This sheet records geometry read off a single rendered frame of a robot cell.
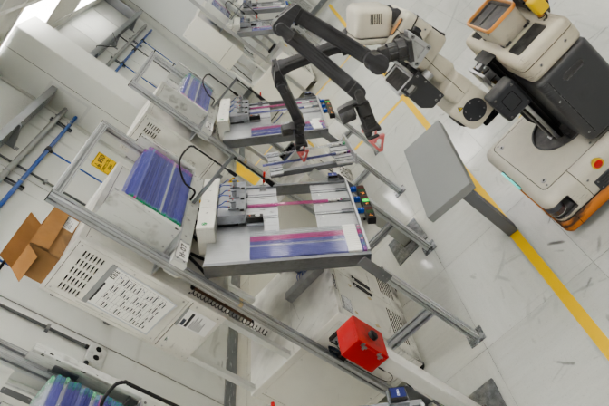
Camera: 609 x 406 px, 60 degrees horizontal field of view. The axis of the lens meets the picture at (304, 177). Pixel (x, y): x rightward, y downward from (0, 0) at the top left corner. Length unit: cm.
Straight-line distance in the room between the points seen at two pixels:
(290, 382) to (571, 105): 177
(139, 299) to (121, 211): 39
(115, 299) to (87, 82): 350
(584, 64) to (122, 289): 206
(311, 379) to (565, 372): 112
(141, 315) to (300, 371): 79
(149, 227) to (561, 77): 176
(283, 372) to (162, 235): 89
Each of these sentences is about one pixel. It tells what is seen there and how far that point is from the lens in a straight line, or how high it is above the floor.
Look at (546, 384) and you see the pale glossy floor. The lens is 242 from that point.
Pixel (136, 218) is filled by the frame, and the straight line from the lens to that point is 230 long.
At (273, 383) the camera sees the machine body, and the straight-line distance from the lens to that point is 273.
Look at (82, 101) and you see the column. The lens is 570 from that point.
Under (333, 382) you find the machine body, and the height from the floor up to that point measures 34.
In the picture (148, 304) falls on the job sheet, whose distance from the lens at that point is 241.
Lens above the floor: 190
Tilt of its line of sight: 21 degrees down
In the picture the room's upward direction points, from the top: 54 degrees counter-clockwise
